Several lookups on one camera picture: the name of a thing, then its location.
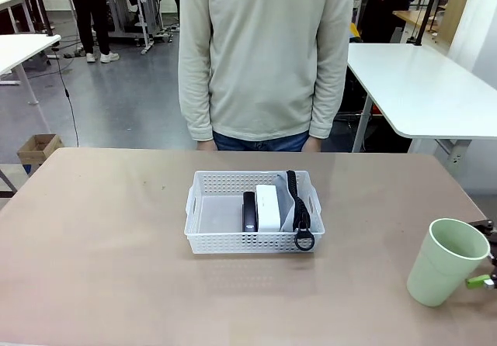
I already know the light green plastic cup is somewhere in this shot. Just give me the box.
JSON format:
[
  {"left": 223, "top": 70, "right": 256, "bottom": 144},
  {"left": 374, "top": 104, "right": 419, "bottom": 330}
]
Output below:
[{"left": 406, "top": 217, "right": 491, "bottom": 307}]

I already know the white rectangular box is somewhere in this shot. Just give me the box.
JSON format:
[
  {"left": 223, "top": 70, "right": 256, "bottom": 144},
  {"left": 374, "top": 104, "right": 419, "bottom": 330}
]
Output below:
[{"left": 255, "top": 183, "right": 283, "bottom": 233}]

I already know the black stapler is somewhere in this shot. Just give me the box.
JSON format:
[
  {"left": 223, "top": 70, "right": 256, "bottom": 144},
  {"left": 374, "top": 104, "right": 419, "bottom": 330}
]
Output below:
[{"left": 241, "top": 191, "right": 259, "bottom": 234}]

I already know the person's right forearm beige sleeve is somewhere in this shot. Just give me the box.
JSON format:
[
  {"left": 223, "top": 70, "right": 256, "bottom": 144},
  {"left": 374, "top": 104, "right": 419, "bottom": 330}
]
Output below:
[{"left": 178, "top": 62, "right": 215, "bottom": 142}]

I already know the person's left forearm beige sleeve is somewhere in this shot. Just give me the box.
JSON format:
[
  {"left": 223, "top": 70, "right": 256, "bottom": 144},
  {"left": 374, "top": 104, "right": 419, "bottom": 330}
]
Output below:
[{"left": 308, "top": 62, "right": 350, "bottom": 140}]

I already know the white perforated plastic basket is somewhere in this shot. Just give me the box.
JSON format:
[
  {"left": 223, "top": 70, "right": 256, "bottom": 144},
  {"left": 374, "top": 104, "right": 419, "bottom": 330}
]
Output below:
[{"left": 183, "top": 170, "right": 326, "bottom": 255}]

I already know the large white table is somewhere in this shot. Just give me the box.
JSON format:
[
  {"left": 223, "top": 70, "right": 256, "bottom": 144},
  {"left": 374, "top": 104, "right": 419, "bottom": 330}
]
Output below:
[{"left": 345, "top": 42, "right": 497, "bottom": 177}]

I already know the grey pouch with black zipper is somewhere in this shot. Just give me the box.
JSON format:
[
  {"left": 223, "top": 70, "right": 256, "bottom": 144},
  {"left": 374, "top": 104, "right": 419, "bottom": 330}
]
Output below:
[{"left": 273, "top": 170, "right": 315, "bottom": 253}]

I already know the wooden top table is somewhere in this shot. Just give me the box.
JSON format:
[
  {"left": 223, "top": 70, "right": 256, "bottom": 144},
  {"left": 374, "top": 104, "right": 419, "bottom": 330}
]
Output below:
[{"left": 392, "top": 7, "right": 459, "bottom": 45}]

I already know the black clamp pole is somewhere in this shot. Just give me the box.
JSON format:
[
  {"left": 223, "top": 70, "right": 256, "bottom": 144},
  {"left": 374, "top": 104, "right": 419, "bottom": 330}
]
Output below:
[
  {"left": 29, "top": 0, "right": 56, "bottom": 37},
  {"left": 412, "top": 0, "right": 443, "bottom": 47}
]

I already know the bystander in dark jacket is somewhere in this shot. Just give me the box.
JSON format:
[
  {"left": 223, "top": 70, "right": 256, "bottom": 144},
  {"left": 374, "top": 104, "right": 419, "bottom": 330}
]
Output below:
[{"left": 356, "top": 0, "right": 415, "bottom": 44}]

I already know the person in beige sweater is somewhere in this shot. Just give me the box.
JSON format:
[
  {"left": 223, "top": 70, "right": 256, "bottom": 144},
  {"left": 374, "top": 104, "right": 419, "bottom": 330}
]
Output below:
[{"left": 177, "top": 0, "right": 356, "bottom": 153}]

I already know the bystander in black clothes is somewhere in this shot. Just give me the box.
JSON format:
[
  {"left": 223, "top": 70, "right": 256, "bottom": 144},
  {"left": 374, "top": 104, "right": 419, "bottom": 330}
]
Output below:
[{"left": 64, "top": 0, "right": 120, "bottom": 64}]

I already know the brown cardboard box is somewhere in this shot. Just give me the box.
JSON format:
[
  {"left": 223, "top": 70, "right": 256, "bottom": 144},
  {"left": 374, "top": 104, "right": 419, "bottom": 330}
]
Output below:
[{"left": 16, "top": 133, "right": 65, "bottom": 167}]

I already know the white table with slanted leg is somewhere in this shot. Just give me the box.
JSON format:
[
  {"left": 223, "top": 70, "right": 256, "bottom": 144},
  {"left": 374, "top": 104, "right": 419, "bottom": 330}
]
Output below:
[{"left": 0, "top": 33, "right": 62, "bottom": 137}]

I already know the black hanging cable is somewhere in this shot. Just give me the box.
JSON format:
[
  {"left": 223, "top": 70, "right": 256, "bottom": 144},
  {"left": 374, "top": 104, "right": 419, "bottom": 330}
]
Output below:
[{"left": 49, "top": 46, "right": 81, "bottom": 148}]

